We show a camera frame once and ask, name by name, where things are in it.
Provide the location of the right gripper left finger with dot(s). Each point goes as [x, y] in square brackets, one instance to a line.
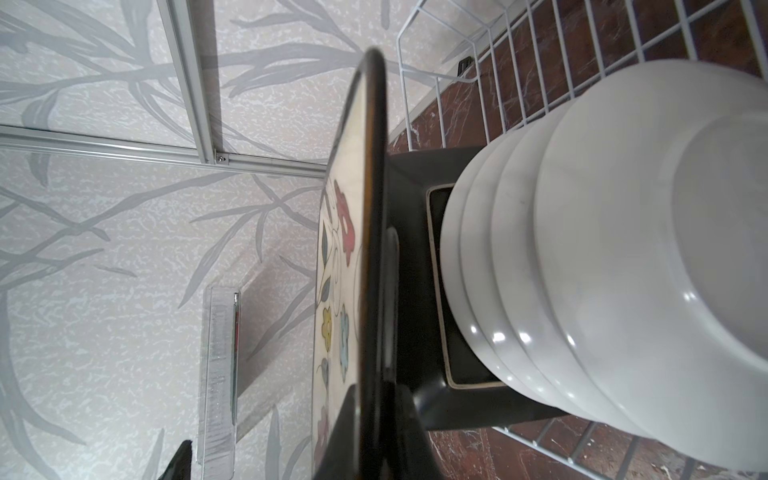
[339, 459]

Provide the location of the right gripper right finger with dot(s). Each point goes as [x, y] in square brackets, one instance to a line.
[407, 449]

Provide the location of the square floral plate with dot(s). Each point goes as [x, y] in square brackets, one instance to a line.
[349, 293]

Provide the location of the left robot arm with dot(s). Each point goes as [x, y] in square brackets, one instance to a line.
[180, 465]

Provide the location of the clear plastic wall bin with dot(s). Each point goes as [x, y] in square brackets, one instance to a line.
[217, 425]

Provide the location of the white wire dish rack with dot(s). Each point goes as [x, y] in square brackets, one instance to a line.
[548, 51]

